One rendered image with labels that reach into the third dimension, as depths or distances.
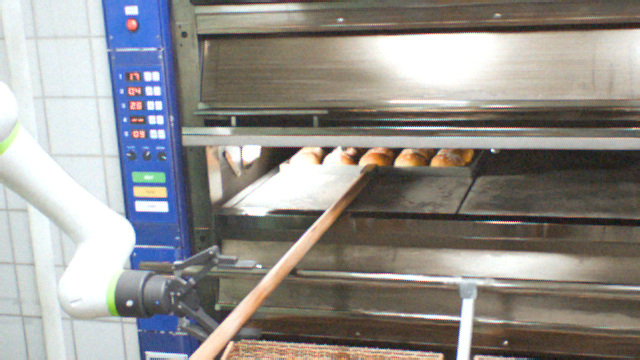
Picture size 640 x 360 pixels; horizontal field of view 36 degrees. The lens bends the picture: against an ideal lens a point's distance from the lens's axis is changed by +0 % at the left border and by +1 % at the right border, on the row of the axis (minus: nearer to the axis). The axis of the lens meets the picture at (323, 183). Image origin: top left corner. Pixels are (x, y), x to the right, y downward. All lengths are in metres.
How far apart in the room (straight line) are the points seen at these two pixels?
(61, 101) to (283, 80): 0.61
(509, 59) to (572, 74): 0.14
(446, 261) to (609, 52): 0.62
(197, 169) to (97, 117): 0.29
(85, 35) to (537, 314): 1.29
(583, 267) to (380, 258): 0.48
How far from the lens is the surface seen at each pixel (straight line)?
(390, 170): 2.76
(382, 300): 2.41
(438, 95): 2.24
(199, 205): 2.50
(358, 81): 2.29
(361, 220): 2.37
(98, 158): 2.59
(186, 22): 2.42
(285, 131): 2.21
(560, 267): 2.35
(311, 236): 2.16
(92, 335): 2.78
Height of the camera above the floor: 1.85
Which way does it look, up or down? 14 degrees down
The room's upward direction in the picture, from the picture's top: 3 degrees counter-clockwise
